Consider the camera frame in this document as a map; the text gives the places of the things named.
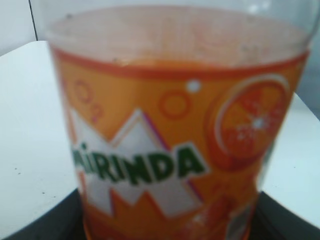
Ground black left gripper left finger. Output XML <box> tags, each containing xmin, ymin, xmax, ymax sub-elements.
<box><xmin>0</xmin><ymin>189</ymin><xmax>82</xmax><ymax>240</ymax></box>

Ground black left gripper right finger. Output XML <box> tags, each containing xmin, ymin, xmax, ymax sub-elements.
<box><xmin>254</xmin><ymin>192</ymin><xmax>320</xmax><ymax>240</ymax></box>

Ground orange soda plastic bottle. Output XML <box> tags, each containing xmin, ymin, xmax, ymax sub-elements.
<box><xmin>42</xmin><ymin>0</ymin><xmax>320</xmax><ymax>240</ymax></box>

